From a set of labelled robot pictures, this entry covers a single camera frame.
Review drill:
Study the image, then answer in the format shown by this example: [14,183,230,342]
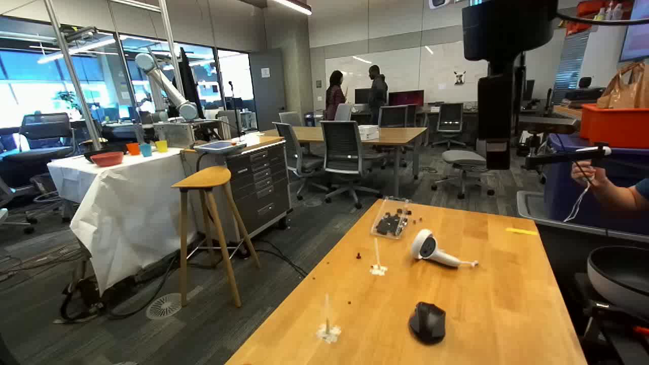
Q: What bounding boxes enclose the black office chair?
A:
[432,100,471,152]
[375,102,411,130]

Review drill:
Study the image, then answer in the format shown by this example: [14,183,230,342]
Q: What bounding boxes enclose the operator hand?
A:
[569,160,611,195]

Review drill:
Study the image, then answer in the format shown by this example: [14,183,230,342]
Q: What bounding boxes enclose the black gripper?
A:
[474,72,512,172]

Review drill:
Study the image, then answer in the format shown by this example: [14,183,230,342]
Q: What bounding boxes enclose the white VR controller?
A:
[409,226,480,272]

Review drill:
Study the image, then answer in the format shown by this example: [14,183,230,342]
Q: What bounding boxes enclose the person in dark jacket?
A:
[362,63,391,126]

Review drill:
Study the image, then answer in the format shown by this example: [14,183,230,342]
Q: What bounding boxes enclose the wooden bar stool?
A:
[171,163,264,310]

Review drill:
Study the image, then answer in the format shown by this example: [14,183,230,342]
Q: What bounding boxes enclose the white cord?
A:
[562,179,595,224]

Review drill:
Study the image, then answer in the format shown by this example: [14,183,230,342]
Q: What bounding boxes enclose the grey metal pole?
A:
[40,0,106,153]

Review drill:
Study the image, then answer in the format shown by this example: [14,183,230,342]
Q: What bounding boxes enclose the white tablecloth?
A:
[46,145,199,296]

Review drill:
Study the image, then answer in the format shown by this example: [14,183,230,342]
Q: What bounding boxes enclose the person in dark red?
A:
[323,69,349,124]

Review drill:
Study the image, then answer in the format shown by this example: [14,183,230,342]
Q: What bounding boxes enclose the grey drawer cabinet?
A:
[192,134,294,242]

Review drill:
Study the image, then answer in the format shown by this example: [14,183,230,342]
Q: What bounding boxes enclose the black round pan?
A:
[583,242,649,320]

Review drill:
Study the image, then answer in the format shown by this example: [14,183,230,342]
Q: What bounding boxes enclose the brown paper bag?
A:
[596,59,649,111]

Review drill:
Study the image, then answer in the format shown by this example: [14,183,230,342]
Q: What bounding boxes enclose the grey round stool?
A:
[440,148,491,203]

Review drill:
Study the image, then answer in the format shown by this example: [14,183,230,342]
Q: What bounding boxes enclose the black bar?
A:
[526,144,614,172]

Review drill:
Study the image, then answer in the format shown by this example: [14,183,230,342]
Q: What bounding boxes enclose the operator forearm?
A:
[595,176,649,215]

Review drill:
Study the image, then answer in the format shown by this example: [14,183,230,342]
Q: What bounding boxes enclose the orange plastic bin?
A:
[578,100,649,150]

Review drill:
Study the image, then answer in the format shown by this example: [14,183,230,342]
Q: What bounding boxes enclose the long wooden desk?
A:
[287,124,430,199]

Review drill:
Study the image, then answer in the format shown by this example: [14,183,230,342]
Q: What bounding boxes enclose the red bowl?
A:
[89,150,125,169]

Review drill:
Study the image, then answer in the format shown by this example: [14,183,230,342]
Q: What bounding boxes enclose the clear bag of black screws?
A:
[370,204,415,242]

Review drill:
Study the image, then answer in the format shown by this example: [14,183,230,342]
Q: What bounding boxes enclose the black floor cables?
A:
[59,266,179,323]

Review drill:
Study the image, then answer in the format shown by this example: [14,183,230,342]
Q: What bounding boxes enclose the grey mesh office chair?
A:
[272,119,329,203]
[319,118,385,209]

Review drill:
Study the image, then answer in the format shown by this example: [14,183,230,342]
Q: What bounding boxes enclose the black computer mouse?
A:
[407,300,448,347]

